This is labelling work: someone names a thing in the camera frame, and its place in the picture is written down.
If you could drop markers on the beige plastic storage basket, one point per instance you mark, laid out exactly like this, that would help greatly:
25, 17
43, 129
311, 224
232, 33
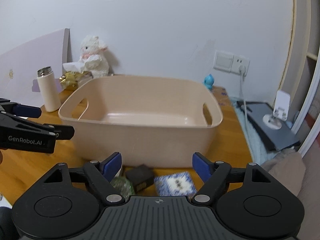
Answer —
155, 121

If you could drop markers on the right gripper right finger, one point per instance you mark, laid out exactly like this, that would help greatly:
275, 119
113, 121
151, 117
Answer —
214, 176

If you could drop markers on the blue white tissue pack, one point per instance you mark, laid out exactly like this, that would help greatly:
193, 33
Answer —
178, 184

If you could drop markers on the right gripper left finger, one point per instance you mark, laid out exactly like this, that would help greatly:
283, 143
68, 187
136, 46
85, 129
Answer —
99, 176

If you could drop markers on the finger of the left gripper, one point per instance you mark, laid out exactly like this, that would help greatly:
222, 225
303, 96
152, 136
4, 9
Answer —
18, 109
17, 127

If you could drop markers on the black small box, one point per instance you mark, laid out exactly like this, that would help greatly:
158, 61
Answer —
141, 177

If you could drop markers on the cream thermos bottle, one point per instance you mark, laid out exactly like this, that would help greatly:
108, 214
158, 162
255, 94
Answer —
48, 89

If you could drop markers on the blue bird figurine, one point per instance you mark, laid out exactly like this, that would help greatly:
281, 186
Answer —
209, 81

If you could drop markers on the white door frame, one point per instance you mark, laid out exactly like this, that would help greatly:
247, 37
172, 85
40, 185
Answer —
306, 123

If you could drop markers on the green snack bag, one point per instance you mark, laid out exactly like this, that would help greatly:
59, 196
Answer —
123, 186

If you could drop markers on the white wall switch socket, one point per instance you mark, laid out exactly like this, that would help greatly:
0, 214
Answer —
230, 63

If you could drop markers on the person's left hand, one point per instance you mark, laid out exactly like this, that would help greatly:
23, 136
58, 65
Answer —
1, 157

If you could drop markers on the white phone stand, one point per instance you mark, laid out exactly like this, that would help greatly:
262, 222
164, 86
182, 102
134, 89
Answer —
280, 111

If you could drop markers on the light blue blanket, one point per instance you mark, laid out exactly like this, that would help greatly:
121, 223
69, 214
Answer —
256, 147

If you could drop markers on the white plush lamb toy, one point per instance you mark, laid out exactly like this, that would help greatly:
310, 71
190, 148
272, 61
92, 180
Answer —
93, 57

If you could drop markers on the gold tissue box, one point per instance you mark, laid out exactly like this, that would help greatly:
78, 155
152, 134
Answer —
74, 76

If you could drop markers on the lilac headboard panel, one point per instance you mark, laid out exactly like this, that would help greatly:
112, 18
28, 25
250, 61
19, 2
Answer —
19, 66

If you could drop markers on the beige grey clothing pile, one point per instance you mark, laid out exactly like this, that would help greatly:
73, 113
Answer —
288, 168

